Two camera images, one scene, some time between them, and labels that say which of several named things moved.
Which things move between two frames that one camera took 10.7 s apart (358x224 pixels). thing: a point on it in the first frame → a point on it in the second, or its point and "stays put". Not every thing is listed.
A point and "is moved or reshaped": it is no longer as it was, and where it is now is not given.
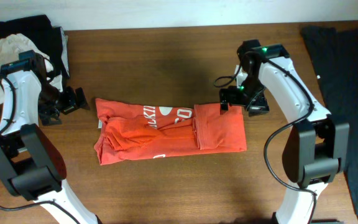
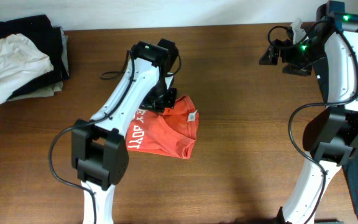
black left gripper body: x=53 y=101 → x=160 y=96
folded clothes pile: x=3 y=42 stays put
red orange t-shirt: x=126 y=132 is moved or reshaped
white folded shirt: x=4 y=50 stays put
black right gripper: x=258 y=106 → x=303 y=70
